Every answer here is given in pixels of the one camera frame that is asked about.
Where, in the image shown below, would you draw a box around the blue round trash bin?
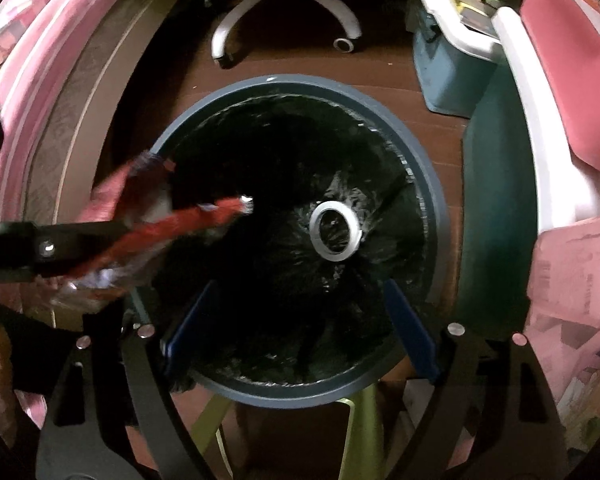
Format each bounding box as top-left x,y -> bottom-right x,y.
147,74 -> 452,403

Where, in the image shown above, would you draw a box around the blue storage box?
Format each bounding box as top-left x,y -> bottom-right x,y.
410,0 -> 501,117

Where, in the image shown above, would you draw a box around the pink striped bed sheet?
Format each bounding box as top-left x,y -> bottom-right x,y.
0,0 -> 148,226

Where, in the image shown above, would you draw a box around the wooden bed frame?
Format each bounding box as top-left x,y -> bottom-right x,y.
24,0 -> 208,313

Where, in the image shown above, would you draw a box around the newspaper sheets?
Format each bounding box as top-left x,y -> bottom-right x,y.
524,210 -> 600,443

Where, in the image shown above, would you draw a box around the white tape roll ring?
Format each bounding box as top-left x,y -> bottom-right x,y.
309,200 -> 363,262

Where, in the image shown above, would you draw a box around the green stool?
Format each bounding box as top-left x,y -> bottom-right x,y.
190,385 -> 387,480

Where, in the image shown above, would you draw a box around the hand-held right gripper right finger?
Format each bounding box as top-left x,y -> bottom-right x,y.
380,279 -> 571,480

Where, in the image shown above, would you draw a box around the white office chair base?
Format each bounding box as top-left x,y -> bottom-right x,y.
204,0 -> 375,69

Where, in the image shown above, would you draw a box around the red snack wrapper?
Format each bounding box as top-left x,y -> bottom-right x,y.
50,152 -> 253,313

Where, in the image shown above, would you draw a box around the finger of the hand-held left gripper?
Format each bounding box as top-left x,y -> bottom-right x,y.
0,220 -> 132,282

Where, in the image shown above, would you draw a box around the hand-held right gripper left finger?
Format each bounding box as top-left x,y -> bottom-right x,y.
35,280 -> 221,480

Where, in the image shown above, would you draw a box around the pink board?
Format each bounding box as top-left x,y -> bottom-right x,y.
520,0 -> 600,183

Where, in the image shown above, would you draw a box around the dark green white-rimmed tub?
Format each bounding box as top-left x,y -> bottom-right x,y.
461,7 -> 600,328

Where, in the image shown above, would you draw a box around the black bin liner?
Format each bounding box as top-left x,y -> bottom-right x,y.
159,91 -> 429,387

